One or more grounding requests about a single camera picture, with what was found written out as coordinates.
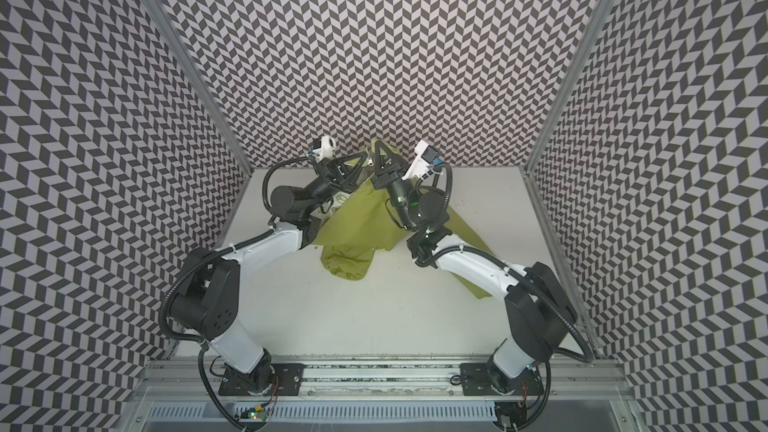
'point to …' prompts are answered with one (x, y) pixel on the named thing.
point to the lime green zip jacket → (359, 224)
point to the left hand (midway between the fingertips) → (365, 160)
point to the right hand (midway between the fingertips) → (381, 143)
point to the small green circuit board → (258, 415)
